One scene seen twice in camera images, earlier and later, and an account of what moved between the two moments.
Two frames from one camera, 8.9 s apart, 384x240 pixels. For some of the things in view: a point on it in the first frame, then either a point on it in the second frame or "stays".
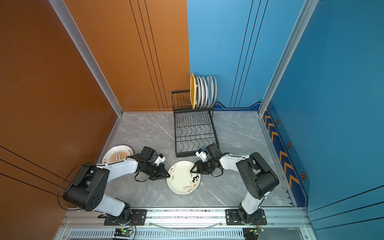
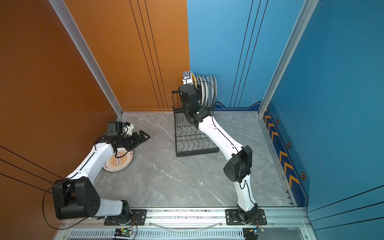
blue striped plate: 215,86 stays
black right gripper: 199,164 → 182,87
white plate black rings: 205,91 stays
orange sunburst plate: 116,153 stays
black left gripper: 161,175 → 134,135
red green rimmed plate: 201,93 stays
